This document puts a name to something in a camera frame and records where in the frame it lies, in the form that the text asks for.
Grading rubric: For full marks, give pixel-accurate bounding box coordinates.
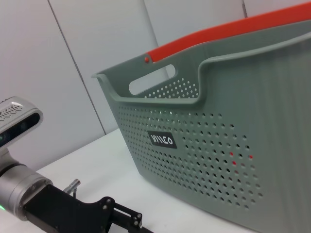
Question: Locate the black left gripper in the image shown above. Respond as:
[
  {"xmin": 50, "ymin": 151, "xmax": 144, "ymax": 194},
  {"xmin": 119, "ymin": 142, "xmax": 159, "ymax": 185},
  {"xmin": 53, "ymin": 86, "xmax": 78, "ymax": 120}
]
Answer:
[{"xmin": 23, "ymin": 184, "xmax": 155, "ymax": 233}]

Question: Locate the orange bin handle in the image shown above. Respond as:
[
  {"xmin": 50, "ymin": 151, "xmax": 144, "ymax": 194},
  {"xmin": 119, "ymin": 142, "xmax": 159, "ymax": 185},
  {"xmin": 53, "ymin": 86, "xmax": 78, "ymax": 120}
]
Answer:
[{"xmin": 143, "ymin": 0, "xmax": 311, "ymax": 64}]

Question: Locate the left wrist camera housing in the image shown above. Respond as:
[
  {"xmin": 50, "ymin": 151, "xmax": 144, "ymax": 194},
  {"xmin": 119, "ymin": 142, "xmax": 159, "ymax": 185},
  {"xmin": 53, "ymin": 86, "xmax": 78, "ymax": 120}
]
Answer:
[{"xmin": 0, "ymin": 96, "xmax": 44, "ymax": 149}]

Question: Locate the grey perforated plastic storage bin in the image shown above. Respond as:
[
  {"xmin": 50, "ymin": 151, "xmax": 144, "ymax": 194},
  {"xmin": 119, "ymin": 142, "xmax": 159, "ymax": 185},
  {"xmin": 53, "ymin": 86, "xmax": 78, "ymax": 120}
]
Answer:
[{"xmin": 91, "ymin": 20, "xmax": 311, "ymax": 233}]

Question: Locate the left gripper cable with plug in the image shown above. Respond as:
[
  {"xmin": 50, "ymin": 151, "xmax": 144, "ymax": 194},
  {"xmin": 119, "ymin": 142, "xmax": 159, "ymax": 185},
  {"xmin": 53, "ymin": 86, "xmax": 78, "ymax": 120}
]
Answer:
[{"xmin": 64, "ymin": 179, "xmax": 81, "ymax": 195}]

